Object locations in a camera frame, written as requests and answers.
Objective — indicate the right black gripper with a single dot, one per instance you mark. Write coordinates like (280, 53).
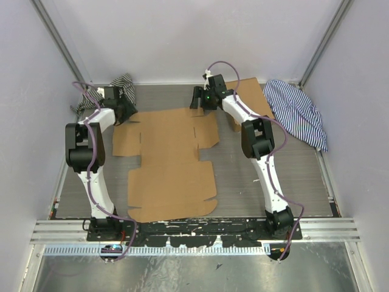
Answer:
(199, 92)

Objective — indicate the aluminium front rail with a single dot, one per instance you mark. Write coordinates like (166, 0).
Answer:
(312, 229)

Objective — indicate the grey striped cloth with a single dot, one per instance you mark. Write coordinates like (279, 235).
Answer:
(121, 88)

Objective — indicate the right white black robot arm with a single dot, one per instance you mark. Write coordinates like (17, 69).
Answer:
(257, 144)

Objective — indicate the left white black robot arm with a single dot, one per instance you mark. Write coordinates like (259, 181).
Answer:
(85, 154)

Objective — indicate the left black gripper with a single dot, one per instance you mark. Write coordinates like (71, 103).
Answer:
(130, 109)

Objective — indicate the white slotted cable duct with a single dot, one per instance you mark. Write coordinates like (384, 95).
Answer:
(114, 250)

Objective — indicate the brown cardboard box sheet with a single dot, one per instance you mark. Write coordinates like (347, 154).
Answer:
(172, 181)

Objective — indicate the aluminium frame post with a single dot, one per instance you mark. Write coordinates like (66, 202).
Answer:
(329, 34)
(54, 23)

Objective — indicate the blue white striped cloth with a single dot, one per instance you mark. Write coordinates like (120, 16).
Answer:
(294, 110)

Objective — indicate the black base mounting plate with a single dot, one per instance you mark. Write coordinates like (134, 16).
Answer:
(191, 232)

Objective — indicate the folded brown cardboard box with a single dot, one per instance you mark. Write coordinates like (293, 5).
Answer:
(251, 93)

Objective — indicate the right aluminium frame post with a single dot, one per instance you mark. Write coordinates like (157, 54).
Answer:
(329, 34)

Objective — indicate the left aluminium frame post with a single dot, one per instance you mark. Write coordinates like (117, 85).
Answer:
(54, 23)

